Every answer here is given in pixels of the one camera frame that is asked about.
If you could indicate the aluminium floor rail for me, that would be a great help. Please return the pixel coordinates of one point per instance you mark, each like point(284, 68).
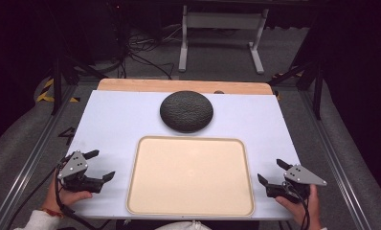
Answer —
point(335, 159)
point(29, 163)

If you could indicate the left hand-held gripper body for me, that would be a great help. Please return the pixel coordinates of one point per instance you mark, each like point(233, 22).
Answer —
point(73, 166)

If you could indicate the white metal stand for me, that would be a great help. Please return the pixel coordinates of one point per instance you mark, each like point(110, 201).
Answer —
point(223, 19)

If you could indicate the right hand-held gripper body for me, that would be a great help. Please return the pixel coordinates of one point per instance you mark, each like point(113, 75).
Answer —
point(298, 180)

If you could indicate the beige plastic tray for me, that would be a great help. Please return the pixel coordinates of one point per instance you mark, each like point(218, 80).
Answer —
point(190, 177)

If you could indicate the white board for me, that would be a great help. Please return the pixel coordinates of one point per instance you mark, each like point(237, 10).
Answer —
point(115, 121)

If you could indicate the person's left hand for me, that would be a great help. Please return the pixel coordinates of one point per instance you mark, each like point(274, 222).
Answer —
point(64, 197)

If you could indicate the person's white clothing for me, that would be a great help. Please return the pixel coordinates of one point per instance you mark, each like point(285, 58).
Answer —
point(183, 226)

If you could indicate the person's right hand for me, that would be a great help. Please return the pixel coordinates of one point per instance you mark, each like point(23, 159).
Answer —
point(302, 211)

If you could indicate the wooden table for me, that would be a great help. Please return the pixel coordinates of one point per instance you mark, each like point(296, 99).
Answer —
point(166, 85)

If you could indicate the dark round textured cushion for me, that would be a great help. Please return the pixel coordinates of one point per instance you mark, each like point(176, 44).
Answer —
point(186, 111)

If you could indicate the yellow black floor tape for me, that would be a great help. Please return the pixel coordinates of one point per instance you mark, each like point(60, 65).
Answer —
point(46, 94)

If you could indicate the black tripod stand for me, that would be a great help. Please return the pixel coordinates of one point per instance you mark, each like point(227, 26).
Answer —
point(56, 83)
point(318, 92)

